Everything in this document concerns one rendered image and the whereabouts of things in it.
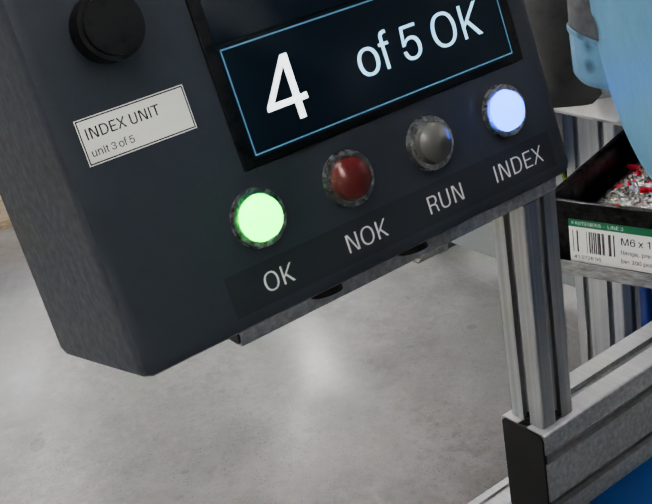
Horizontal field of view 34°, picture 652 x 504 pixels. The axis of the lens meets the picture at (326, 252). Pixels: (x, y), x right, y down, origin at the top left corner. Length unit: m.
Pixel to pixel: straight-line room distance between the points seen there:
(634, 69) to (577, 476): 0.48
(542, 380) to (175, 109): 0.36
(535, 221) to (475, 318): 1.95
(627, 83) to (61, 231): 0.24
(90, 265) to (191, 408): 2.04
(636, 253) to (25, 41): 0.70
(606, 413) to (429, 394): 1.59
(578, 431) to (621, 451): 0.06
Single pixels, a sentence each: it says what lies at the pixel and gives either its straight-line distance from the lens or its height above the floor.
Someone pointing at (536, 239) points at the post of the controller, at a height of 1.00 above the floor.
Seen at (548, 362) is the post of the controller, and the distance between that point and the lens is 0.72.
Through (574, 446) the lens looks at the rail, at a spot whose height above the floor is 0.84.
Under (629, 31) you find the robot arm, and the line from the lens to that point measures 0.34.
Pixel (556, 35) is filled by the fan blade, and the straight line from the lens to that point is 1.18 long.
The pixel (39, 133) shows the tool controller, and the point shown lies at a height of 1.17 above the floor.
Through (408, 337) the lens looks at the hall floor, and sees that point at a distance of 2.57.
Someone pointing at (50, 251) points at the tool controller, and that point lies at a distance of 0.49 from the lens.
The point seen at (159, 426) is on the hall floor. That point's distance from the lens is 2.44.
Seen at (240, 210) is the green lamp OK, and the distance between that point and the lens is 0.46.
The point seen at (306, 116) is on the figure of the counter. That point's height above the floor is 1.15.
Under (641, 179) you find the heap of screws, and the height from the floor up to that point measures 0.85.
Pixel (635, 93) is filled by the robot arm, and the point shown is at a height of 1.18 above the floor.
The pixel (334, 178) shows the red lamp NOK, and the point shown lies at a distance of 0.48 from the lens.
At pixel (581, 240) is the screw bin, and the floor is 0.84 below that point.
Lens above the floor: 1.29
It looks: 25 degrees down
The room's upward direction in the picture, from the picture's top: 10 degrees counter-clockwise
